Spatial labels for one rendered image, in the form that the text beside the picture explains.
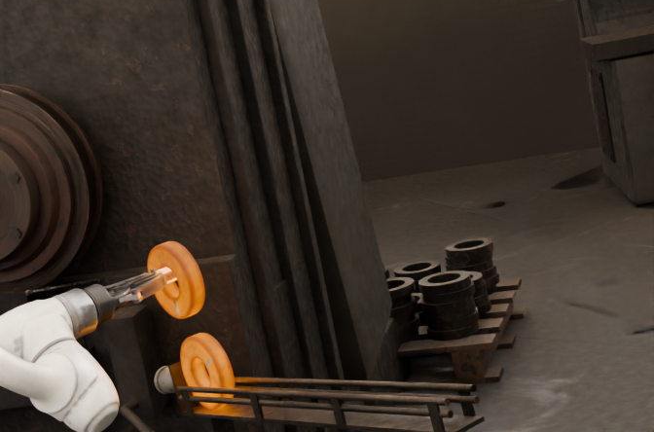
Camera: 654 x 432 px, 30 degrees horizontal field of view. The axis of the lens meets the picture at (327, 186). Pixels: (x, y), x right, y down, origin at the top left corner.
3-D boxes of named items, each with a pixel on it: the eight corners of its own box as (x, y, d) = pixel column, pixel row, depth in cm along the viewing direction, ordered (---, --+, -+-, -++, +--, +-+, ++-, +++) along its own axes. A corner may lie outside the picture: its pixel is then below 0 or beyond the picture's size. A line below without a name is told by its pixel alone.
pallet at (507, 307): (179, 411, 452) (155, 297, 445) (252, 339, 529) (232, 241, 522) (499, 382, 416) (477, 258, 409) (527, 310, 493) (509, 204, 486)
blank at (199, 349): (219, 415, 253) (205, 421, 251) (185, 351, 258) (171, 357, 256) (244, 385, 241) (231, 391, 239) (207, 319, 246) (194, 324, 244)
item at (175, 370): (209, 403, 258) (197, 354, 257) (211, 403, 258) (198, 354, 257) (181, 415, 253) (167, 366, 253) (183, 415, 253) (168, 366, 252)
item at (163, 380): (180, 388, 264) (173, 361, 264) (202, 389, 257) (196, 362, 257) (158, 398, 261) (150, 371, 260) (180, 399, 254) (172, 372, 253)
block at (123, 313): (141, 404, 283) (119, 306, 280) (173, 401, 281) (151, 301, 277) (123, 421, 273) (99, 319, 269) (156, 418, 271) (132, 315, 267)
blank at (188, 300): (152, 241, 250) (138, 247, 248) (192, 238, 238) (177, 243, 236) (173, 313, 252) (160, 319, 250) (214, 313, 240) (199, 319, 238)
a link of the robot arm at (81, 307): (79, 344, 225) (106, 332, 229) (66, 298, 223) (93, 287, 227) (55, 340, 232) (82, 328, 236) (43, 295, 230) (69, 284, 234)
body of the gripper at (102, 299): (81, 325, 235) (121, 307, 241) (103, 329, 228) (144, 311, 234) (70, 289, 234) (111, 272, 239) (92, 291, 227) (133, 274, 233)
